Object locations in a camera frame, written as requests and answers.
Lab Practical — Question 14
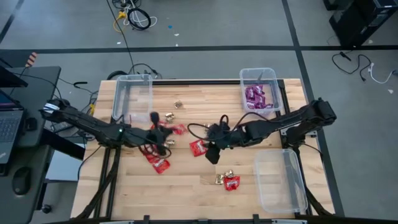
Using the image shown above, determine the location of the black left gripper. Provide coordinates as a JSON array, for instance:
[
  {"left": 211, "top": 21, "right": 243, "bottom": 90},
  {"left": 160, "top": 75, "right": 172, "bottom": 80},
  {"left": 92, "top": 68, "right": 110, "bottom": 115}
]
[{"left": 136, "top": 126, "right": 175, "bottom": 147}]

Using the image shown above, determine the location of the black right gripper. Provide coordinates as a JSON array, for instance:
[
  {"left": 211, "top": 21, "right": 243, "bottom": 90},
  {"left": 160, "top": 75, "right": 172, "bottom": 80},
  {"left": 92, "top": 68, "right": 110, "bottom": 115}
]
[{"left": 205, "top": 123, "right": 250, "bottom": 149}]

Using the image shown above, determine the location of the small clear plastic bin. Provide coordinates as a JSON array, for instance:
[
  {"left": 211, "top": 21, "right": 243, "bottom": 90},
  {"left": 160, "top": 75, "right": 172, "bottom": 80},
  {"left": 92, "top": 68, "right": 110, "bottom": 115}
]
[
  {"left": 111, "top": 73, "right": 154, "bottom": 124},
  {"left": 238, "top": 67, "right": 282, "bottom": 118}
]

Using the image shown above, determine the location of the large clear plastic bin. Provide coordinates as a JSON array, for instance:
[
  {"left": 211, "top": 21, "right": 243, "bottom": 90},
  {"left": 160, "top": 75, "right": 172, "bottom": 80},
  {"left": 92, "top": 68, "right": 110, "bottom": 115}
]
[{"left": 254, "top": 148, "right": 309, "bottom": 215}]

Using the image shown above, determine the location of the dark grey desk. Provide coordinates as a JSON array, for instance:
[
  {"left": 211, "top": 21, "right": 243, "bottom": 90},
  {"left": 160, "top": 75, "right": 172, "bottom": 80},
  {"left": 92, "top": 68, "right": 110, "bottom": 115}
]
[{"left": 0, "top": 66, "right": 62, "bottom": 224}]

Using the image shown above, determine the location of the small black desk device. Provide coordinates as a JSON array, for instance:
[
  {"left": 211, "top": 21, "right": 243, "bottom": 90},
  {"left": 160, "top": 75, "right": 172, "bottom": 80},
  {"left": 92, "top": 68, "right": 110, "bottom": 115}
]
[{"left": 24, "top": 116, "right": 39, "bottom": 132}]

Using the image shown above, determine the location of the black computer mouse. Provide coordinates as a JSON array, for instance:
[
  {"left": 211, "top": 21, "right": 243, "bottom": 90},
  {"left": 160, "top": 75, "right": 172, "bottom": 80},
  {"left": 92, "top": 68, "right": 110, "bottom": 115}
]
[{"left": 12, "top": 166, "right": 32, "bottom": 196}]

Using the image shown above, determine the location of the orange black striped object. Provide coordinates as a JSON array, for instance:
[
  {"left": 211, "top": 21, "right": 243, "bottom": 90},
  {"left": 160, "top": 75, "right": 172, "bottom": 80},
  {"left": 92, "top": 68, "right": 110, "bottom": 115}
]
[{"left": 25, "top": 52, "right": 38, "bottom": 68}]

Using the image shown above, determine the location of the dark laptop computer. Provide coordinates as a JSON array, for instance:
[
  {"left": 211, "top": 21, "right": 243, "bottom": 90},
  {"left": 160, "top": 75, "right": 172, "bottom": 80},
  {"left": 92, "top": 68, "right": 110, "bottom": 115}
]
[{"left": 0, "top": 89, "right": 25, "bottom": 164}]

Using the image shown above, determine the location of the black monitor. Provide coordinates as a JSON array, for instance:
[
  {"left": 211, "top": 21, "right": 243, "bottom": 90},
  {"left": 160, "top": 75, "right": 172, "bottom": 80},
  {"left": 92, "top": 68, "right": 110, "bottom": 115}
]
[{"left": 0, "top": 57, "right": 29, "bottom": 88}]

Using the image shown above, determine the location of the black computer tower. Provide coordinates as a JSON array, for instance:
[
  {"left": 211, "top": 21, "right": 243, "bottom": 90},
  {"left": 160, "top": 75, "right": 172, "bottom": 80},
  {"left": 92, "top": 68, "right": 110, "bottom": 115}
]
[{"left": 323, "top": 0, "right": 398, "bottom": 48}]

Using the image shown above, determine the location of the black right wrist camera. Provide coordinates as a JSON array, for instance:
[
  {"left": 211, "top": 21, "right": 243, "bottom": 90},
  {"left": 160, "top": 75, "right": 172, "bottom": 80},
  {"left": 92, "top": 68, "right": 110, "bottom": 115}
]
[{"left": 205, "top": 146, "right": 221, "bottom": 165}]

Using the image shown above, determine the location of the thick black cable loop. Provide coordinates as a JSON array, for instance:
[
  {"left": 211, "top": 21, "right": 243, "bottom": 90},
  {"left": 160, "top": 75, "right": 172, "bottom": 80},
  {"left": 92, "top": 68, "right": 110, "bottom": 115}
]
[{"left": 107, "top": 63, "right": 162, "bottom": 81}]

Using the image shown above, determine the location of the long black floor cable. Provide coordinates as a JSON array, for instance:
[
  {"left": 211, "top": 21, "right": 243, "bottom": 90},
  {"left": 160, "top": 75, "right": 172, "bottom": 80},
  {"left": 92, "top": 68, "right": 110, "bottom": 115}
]
[{"left": 105, "top": 0, "right": 136, "bottom": 75}]

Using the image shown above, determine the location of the white cable bundle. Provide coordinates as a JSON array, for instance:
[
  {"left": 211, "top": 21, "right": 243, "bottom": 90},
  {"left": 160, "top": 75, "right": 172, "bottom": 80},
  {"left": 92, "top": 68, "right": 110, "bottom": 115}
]
[{"left": 123, "top": 0, "right": 158, "bottom": 27}]

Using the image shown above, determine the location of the coiled black cable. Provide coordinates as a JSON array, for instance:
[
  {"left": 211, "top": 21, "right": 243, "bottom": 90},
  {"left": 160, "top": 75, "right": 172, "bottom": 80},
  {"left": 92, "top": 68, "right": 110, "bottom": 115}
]
[{"left": 127, "top": 7, "right": 152, "bottom": 31}]

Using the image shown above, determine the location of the yellow cable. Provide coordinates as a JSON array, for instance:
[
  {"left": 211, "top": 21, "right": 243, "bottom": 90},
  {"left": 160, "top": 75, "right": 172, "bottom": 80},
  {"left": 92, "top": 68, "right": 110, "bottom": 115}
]
[{"left": 111, "top": 11, "right": 127, "bottom": 34}]

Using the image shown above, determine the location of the black floor cable with plug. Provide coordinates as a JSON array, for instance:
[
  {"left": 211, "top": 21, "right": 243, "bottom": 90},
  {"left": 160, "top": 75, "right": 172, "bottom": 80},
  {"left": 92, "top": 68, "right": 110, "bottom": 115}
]
[{"left": 331, "top": 51, "right": 373, "bottom": 82}]

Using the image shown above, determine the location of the white floor cable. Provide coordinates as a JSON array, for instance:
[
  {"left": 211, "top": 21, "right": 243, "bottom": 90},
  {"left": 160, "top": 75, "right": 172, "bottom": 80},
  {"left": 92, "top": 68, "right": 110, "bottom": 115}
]
[{"left": 368, "top": 63, "right": 396, "bottom": 85}]

